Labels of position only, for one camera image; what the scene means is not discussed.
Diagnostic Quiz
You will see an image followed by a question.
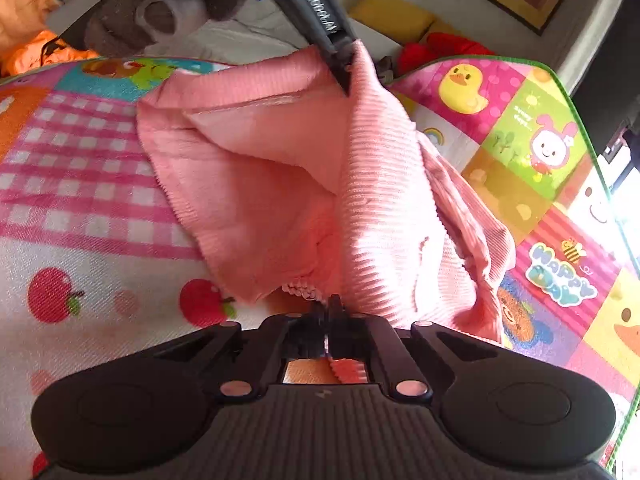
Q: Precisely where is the orange cloth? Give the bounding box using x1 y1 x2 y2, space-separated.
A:
0 0 101 78

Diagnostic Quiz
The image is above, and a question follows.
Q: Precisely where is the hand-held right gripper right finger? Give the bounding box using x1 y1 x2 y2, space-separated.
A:
327 294 497 402

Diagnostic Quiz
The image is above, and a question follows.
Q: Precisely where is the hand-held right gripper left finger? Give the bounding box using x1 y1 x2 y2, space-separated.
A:
152 304 329 402

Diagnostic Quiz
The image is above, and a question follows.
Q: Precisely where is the dark furniture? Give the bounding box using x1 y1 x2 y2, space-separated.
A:
574 0 640 128

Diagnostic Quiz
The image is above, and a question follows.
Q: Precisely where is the yellow cushion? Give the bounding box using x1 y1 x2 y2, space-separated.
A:
349 0 437 45

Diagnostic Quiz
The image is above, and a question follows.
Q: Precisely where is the brown and white plush toy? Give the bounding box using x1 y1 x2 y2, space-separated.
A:
82 0 251 58

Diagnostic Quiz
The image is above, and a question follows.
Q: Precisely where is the colourful printed play mat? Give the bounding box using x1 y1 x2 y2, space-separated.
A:
0 55 640 480

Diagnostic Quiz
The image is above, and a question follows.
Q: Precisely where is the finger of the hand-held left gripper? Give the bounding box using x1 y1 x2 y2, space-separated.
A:
324 39 363 99

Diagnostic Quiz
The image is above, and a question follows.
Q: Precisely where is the pink ribbed garment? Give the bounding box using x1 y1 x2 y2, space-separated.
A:
136 42 517 347

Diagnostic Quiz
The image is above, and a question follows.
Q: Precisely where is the red plush toy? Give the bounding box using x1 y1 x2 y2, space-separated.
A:
397 32 497 78

